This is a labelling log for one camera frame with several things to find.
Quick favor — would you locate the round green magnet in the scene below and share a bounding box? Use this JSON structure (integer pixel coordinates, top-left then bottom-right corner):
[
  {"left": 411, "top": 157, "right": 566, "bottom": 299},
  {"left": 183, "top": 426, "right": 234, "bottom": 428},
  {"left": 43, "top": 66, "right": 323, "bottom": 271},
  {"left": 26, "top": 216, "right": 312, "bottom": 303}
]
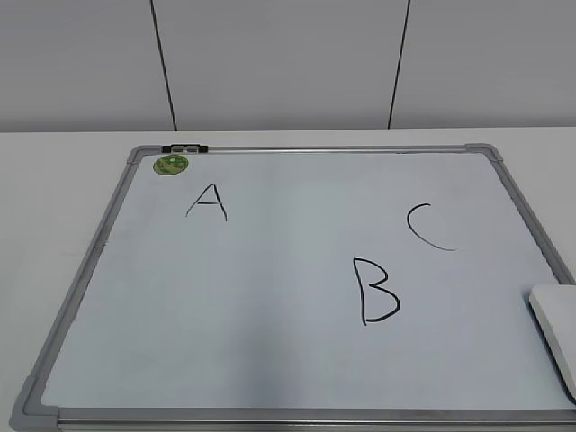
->
[{"left": 153, "top": 154, "right": 189, "bottom": 176}]

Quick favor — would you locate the white board with grey frame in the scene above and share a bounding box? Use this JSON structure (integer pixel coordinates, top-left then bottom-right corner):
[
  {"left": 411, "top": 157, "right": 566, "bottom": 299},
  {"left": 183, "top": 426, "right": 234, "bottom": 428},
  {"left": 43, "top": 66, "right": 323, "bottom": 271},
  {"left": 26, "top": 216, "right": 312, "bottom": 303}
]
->
[{"left": 10, "top": 144, "right": 575, "bottom": 431}]

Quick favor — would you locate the white board eraser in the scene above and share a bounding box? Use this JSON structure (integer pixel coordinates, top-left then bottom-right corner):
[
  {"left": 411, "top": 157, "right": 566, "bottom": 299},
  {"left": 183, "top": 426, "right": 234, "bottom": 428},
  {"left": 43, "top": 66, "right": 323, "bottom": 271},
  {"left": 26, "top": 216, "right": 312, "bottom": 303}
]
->
[{"left": 528, "top": 284, "right": 575, "bottom": 401}]

